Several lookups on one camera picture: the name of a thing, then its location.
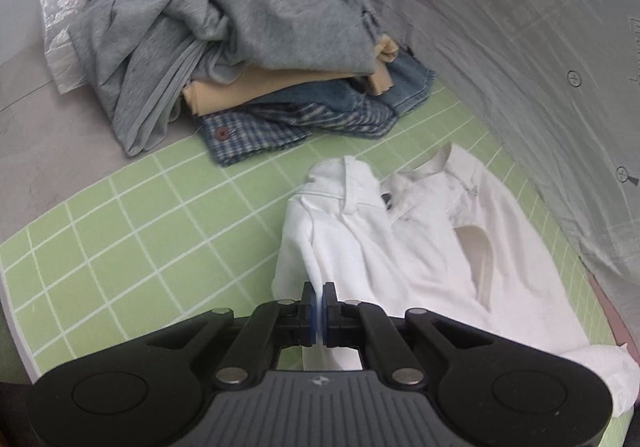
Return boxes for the blue denim garment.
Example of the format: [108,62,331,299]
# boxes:
[245,50,436,116]

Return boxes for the clear plastic bag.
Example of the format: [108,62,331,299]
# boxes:
[39,0,88,95]

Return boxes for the white trousers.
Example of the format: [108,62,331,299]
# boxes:
[272,144,639,415]

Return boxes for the grey carrot-print cloth backdrop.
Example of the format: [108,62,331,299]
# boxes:
[326,0,640,286]

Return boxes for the grey knit garment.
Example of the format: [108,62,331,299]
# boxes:
[67,0,382,158]

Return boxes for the blue plaid shirt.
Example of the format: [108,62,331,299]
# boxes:
[198,100,398,167]

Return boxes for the green grid cutting mat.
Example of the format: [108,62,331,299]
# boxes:
[1,83,614,379]

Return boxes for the tan beige garment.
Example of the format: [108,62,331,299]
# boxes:
[126,0,402,118]

